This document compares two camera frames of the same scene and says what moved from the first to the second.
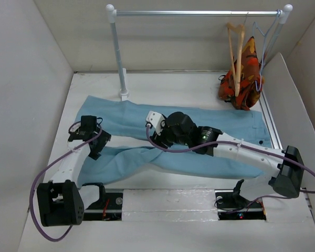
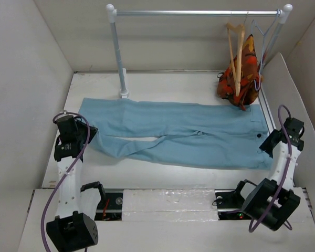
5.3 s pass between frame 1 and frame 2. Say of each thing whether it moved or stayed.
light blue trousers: moved
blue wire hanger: stayed
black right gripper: moved
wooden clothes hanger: stayed
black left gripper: moved
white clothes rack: stayed
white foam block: stayed
